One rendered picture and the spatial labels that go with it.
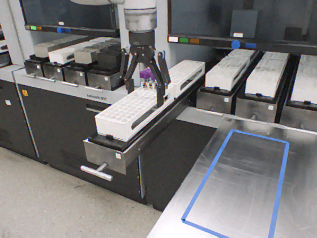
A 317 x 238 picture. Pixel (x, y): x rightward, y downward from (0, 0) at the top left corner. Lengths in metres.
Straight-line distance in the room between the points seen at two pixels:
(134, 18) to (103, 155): 0.37
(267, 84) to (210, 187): 0.53
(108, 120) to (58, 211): 1.11
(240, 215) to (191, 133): 0.65
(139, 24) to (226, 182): 0.45
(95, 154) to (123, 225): 0.87
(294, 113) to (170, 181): 0.66
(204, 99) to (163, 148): 0.34
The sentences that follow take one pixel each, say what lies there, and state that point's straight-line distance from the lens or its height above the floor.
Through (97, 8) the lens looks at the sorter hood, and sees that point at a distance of 1.27.
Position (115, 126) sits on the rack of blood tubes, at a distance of 0.69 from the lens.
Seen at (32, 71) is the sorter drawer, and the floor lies 0.76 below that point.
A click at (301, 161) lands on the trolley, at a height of 0.82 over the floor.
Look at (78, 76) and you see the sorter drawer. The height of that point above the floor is 0.78.
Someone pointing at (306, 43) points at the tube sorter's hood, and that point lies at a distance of 0.98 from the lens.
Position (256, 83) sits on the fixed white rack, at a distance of 0.99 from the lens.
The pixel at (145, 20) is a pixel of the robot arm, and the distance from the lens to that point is 0.73.
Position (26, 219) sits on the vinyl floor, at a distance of 1.77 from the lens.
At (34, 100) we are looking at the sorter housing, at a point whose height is 0.58.
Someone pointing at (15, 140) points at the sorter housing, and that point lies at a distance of 2.14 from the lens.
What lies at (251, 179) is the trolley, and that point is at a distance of 0.59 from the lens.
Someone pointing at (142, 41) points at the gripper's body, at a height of 1.04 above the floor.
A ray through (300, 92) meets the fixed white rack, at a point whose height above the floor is 0.85.
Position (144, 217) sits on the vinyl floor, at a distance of 1.59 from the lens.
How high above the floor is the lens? 1.19
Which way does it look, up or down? 28 degrees down
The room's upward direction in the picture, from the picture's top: 2 degrees counter-clockwise
